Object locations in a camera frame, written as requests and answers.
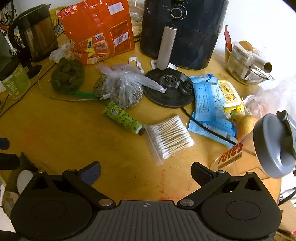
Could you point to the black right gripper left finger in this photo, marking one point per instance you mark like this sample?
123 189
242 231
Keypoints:
82 181

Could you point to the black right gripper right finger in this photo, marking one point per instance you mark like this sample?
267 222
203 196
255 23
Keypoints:
211 183

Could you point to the white round disc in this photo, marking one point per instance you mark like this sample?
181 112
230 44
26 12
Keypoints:
23 179

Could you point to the cotton swab pack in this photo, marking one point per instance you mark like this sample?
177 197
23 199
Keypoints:
167 138

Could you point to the clear shaker bottle grey lid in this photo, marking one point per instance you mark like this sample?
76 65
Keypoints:
268 150

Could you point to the green hand cream tube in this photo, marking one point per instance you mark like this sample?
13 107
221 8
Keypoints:
121 117

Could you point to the blue snack packets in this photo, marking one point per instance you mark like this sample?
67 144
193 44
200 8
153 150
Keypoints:
208 118

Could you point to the yellow onion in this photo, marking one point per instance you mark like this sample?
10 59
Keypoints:
245 126

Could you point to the green paper cup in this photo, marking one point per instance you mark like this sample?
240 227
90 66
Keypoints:
14 79

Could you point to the yellow snack packet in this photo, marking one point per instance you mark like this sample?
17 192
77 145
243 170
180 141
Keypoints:
233 103

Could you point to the black kettle base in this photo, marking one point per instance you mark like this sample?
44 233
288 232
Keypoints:
179 88

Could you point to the clear plastic bag of seeds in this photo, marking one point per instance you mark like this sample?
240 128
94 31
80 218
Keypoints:
123 84

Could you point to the green net bag of fruit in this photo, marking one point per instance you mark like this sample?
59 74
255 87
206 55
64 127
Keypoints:
68 77

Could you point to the glass bowl with items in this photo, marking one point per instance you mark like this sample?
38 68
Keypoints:
243 63

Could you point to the white tissue bundle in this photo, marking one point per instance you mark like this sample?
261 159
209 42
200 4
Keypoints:
64 51

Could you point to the steel electric kettle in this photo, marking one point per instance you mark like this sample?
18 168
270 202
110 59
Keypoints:
33 32

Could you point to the orange snack bag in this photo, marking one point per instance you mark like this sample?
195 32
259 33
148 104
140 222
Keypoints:
99 29

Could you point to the black air fryer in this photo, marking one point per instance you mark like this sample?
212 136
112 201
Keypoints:
198 25

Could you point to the grey air fryer handle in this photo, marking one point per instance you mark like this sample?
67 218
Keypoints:
167 42

